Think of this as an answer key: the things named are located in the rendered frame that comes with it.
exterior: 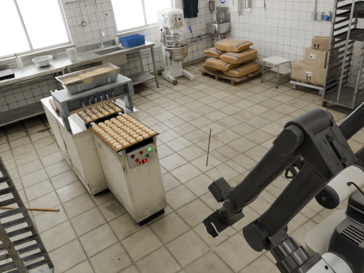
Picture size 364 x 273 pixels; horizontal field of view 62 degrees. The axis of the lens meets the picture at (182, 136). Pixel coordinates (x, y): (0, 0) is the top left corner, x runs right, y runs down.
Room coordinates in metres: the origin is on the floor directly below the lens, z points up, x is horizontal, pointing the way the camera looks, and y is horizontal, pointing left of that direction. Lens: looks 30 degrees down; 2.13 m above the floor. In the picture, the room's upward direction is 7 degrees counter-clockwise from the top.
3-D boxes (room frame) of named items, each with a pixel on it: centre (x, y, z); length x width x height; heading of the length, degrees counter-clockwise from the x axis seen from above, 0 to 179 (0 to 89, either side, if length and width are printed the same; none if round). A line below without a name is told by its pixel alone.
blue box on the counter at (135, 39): (6.01, 0.71, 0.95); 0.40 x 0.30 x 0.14; 123
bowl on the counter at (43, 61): (5.19, 2.17, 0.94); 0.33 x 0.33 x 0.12
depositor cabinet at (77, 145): (3.29, 1.07, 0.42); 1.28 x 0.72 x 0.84; 32
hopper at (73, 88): (2.89, 0.82, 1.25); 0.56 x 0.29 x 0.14; 122
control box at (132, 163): (2.15, 0.36, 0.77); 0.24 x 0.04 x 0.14; 122
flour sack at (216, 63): (5.96, -0.99, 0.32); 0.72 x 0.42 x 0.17; 35
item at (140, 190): (2.46, 0.55, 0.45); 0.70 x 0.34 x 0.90; 32
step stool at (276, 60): (5.33, -1.92, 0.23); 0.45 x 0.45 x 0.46; 22
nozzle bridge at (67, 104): (2.89, 0.82, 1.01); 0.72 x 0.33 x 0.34; 122
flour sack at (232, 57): (5.82, -1.31, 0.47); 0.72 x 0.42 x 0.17; 126
